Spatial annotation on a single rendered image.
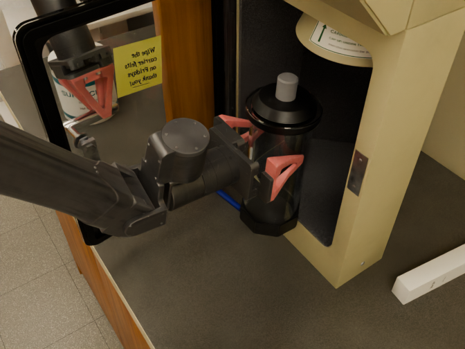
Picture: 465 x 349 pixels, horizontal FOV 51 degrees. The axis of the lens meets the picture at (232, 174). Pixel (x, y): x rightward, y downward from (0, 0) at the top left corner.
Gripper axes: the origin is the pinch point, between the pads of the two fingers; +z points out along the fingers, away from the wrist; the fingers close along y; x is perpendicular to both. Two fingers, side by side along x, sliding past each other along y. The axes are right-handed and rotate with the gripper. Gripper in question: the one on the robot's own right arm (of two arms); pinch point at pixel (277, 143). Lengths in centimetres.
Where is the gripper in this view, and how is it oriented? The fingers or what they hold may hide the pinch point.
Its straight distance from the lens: 72.4
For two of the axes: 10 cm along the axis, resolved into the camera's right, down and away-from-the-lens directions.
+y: -5.8, -5.7, 5.8
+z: 8.1, -3.5, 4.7
